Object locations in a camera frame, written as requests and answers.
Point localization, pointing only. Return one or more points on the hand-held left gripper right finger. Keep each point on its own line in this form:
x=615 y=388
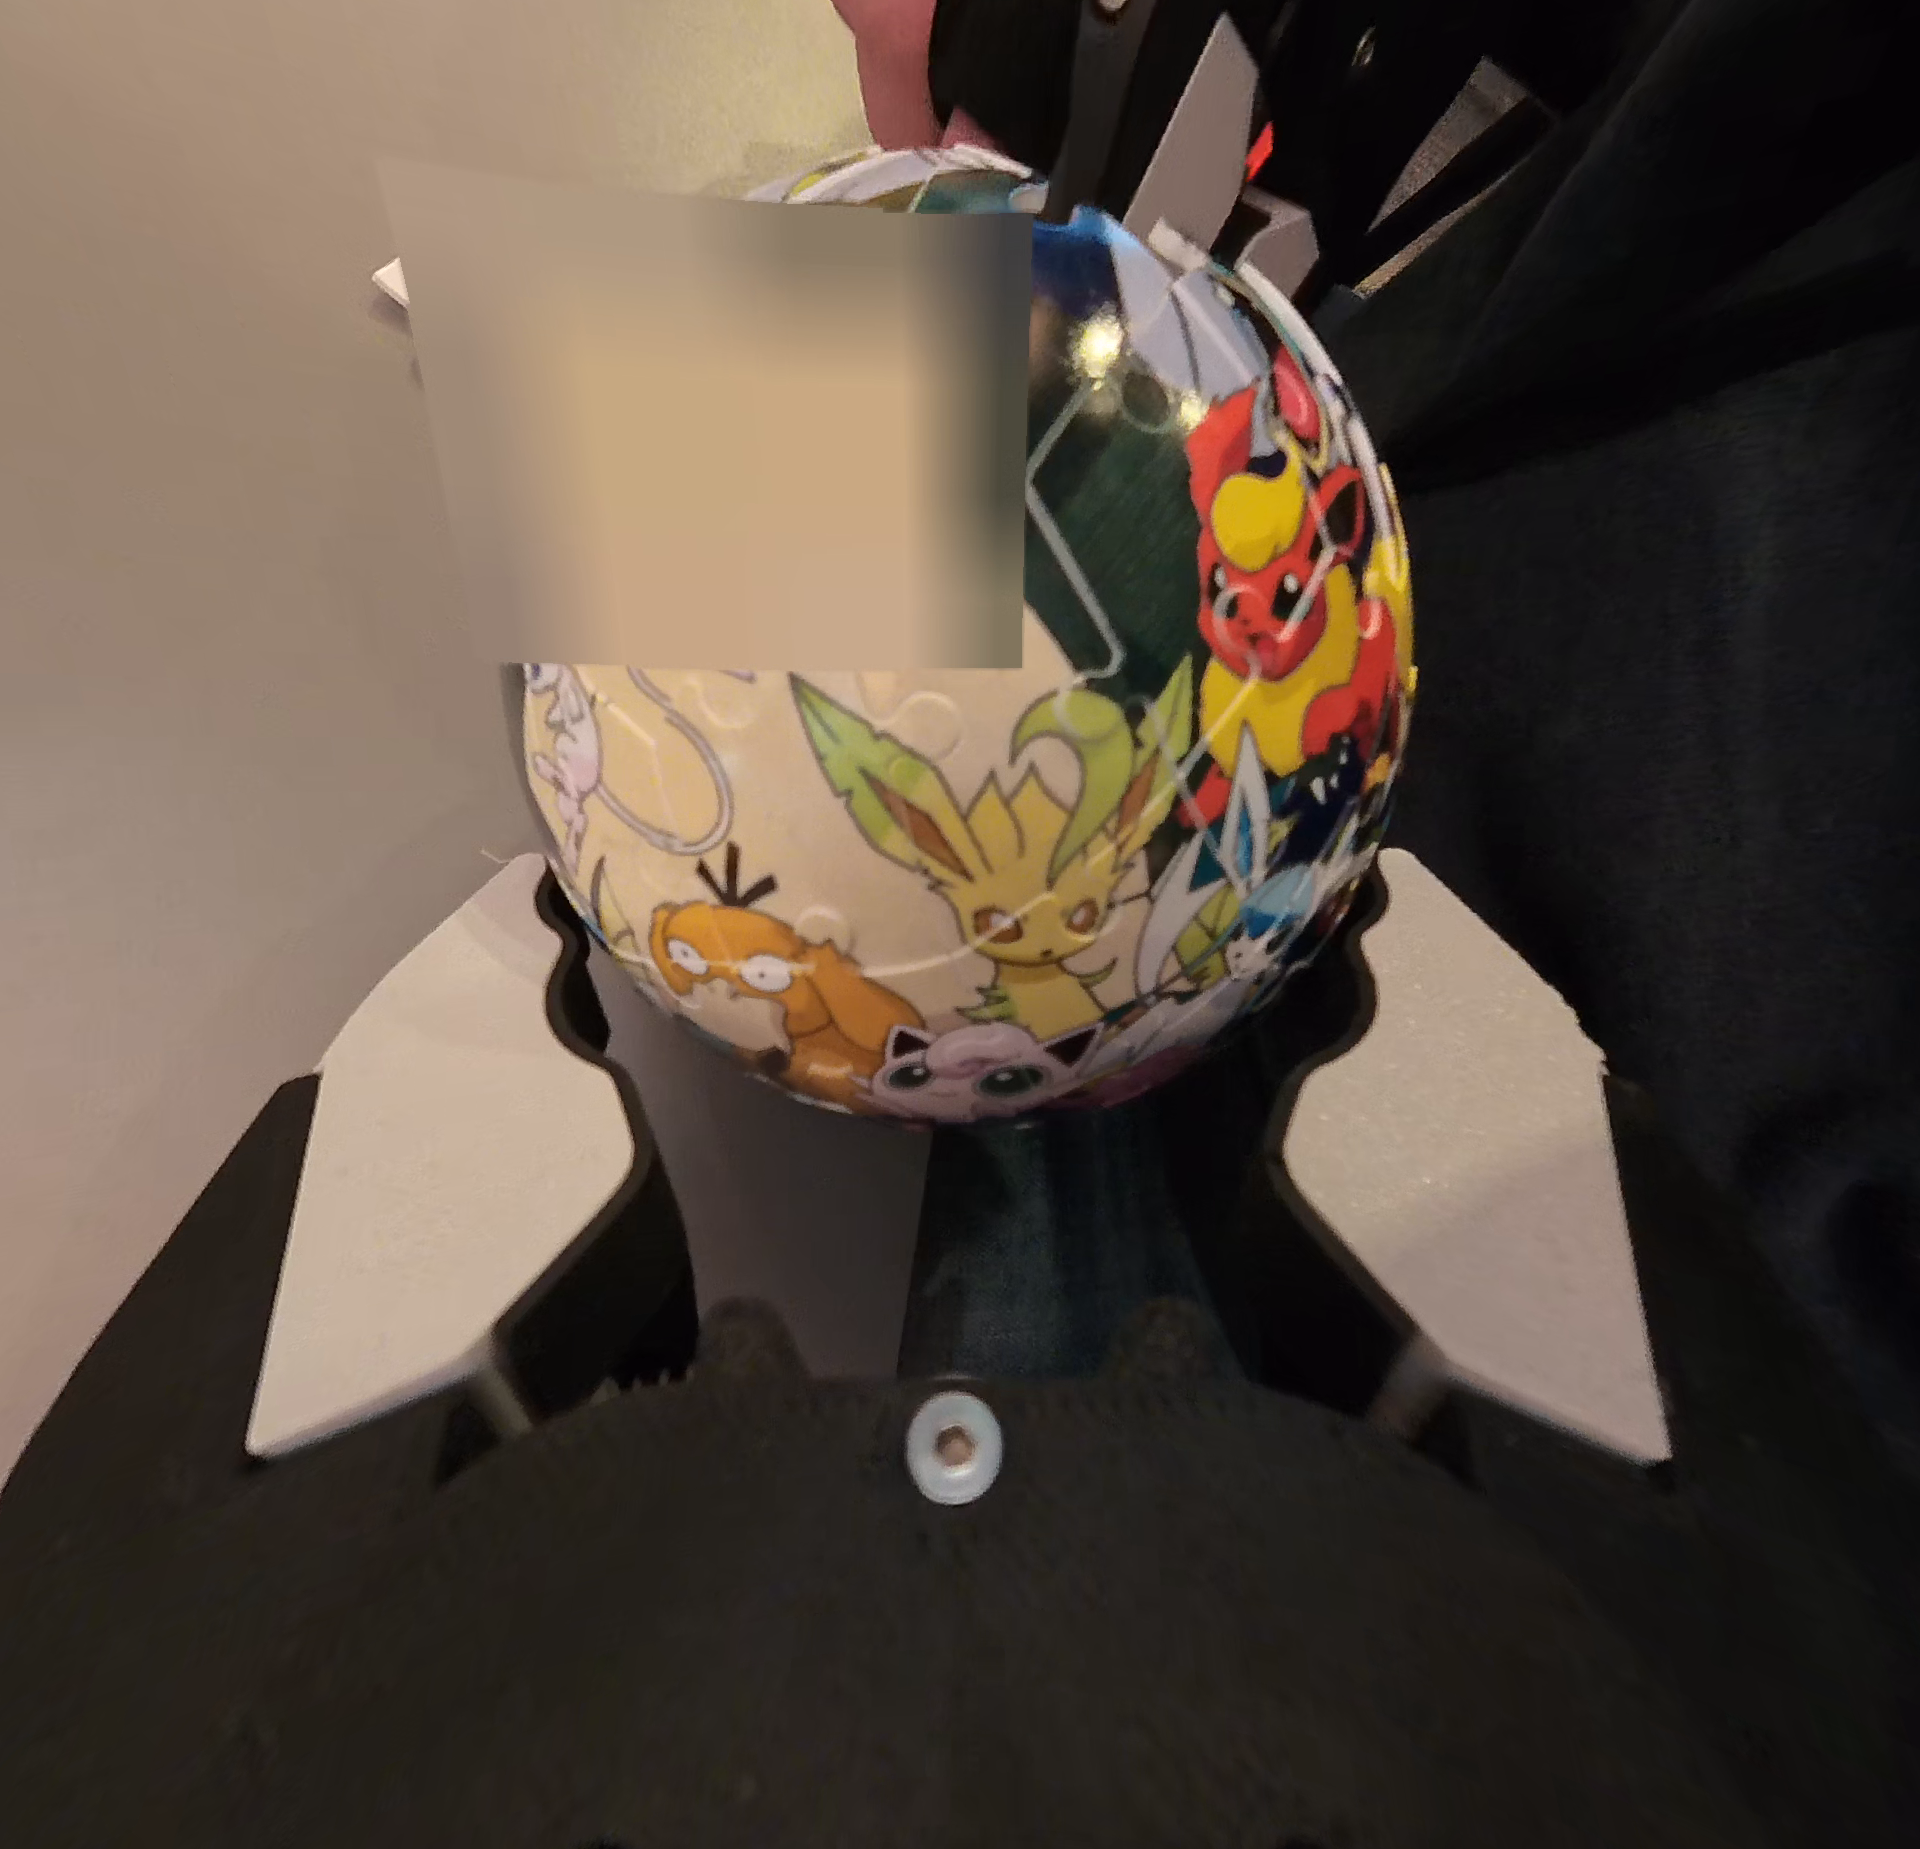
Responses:
x=1470 y=1174

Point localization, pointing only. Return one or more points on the colourful cartoon puzzle ball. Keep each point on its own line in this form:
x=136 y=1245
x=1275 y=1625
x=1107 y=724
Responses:
x=1051 y=859

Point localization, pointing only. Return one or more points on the person's right hand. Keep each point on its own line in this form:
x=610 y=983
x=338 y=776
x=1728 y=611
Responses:
x=887 y=6

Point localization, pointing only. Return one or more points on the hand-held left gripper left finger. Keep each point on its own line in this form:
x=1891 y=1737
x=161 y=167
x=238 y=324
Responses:
x=435 y=1174

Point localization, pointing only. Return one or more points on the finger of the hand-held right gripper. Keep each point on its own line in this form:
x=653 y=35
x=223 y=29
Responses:
x=1462 y=139
x=1200 y=139

